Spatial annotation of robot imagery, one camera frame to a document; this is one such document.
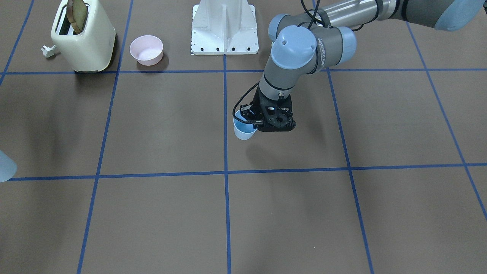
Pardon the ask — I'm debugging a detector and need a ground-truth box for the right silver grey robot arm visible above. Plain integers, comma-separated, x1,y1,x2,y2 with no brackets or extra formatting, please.
0,151,18,182

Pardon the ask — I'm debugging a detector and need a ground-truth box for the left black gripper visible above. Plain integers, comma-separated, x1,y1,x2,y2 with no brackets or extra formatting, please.
240,86,297,132

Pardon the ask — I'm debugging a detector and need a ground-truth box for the white toaster plug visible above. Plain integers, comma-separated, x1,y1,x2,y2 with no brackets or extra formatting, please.
41,45,57,58

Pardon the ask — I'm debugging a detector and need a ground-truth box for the cream toaster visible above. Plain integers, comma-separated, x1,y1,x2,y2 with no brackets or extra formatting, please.
51,0,116,73

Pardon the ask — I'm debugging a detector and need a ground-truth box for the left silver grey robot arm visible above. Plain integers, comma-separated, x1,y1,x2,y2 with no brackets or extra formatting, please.
233,0,485,134

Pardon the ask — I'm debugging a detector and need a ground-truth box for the white camera mast base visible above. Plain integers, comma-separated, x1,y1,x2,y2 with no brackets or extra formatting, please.
190,0,259,55

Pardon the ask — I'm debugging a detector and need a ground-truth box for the pink bowl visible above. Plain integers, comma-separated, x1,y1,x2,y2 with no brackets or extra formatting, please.
129,35,164,66

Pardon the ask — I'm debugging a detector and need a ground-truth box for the bread slice in toaster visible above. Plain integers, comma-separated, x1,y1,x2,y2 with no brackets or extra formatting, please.
66,0,88,35

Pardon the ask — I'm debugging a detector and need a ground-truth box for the blue cup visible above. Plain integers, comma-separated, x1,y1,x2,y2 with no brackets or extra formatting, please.
233,110,257,140

